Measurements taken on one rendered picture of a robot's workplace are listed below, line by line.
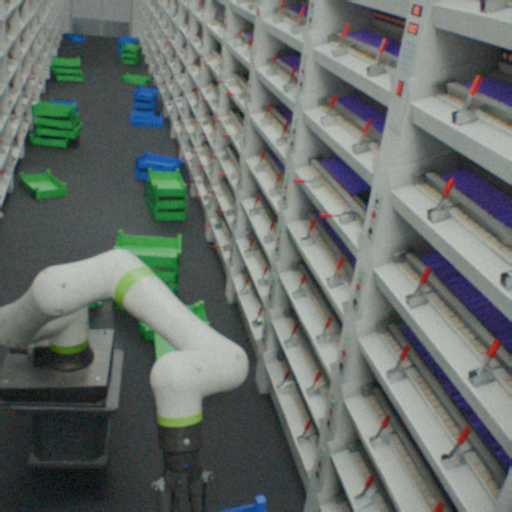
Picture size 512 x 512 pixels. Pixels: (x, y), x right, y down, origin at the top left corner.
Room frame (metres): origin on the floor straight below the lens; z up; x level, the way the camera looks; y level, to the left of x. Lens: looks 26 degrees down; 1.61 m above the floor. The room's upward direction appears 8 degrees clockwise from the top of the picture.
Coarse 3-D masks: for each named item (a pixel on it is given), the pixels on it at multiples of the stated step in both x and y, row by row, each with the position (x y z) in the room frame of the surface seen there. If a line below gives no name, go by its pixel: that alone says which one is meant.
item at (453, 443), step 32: (384, 320) 1.37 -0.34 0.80; (384, 352) 1.28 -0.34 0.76; (416, 352) 1.24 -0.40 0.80; (384, 384) 1.20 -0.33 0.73; (416, 384) 1.16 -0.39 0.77; (448, 384) 1.12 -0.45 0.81; (416, 416) 1.06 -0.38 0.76; (448, 416) 1.05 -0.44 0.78; (448, 448) 0.97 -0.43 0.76; (480, 448) 0.94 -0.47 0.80; (448, 480) 0.90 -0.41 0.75; (480, 480) 0.88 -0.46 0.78
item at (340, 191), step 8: (312, 160) 2.01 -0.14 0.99; (320, 168) 1.94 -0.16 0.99; (328, 176) 1.86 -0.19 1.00; (328, 184) 1.84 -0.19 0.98; (336, 184) 1.80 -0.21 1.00; (336, 192) 1.77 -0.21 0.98; (344, 192) 1.73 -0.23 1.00; (336, 200) 1.72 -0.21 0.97; (344, 200) 1.70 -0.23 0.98; (352, 200) 1.67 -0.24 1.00; (352, 208) 1.64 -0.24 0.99; (360, 208) 1.62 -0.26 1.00; (360, 216) 1.58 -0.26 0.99
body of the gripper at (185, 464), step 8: (168, 456) 0.94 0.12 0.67; (176, 456) 0.94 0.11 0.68; (184, 456) 0.94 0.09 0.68; (192, 456) 0.95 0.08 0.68; (168, 464) 0.94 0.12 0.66; (176, 464) 0.93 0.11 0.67; (184, 464) 0.93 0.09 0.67; (192, 464) 0.94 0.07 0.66; (168, 472) 0.94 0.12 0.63; (176, 472) 0.94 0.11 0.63; (184, 472) 0.95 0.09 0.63; (192, 472) 0.95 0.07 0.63; (200, 472) 0.96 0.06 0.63; (168, 480) 0.93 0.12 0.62; (184, 480) 0.94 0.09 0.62; (184, 488) 0.93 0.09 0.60
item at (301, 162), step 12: (300, 156) 2.03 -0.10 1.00; (312, 156) 2.04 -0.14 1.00; (324, 156) 2.05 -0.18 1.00; (300, 168) 2.03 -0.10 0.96; (312, 192) 1.83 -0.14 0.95; (324, 192) 1.81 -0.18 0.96; (324, 204) 1.73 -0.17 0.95; (336, 204) 1.72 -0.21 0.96; (336, 228) 1.63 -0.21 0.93; (348, 228) 1.57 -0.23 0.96; (348, 240) 1.53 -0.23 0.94; (360, 240) 1.45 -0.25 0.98
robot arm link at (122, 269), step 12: (108, 252) 1.42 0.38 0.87; (120, 252) 1.42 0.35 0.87; (108, 264) 1.37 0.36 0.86; (120, 264) 1.37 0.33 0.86; (132, 264) 1.37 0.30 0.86; (144, 264) 1.41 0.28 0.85; (108, 276) 1.35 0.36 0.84; (120, 276) 1.34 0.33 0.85; (132, 276) 1.33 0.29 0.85; (144, 276) 1.33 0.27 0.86; (156, 276) 1.36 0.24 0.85; (108, 288) 1.34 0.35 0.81; (120, 288) 1.32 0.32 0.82; (120, 300) 1.31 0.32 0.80
